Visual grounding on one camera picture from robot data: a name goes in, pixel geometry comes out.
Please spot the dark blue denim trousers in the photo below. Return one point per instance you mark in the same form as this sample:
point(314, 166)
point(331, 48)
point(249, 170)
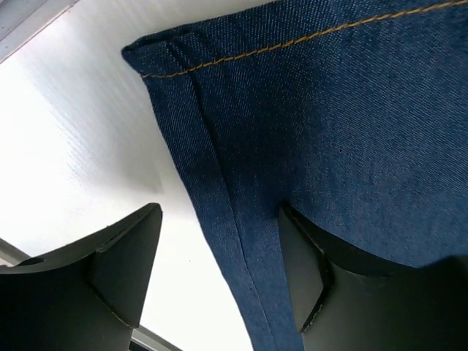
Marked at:
point(353, 112)

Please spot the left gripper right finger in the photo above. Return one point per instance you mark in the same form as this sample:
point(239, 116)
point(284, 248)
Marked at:
point(344, 298)

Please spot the aluminium left frame rail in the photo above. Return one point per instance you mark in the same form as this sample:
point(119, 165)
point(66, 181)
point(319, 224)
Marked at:
point(22, 20)

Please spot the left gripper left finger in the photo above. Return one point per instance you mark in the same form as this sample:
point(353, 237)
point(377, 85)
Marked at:
point(87, 295)

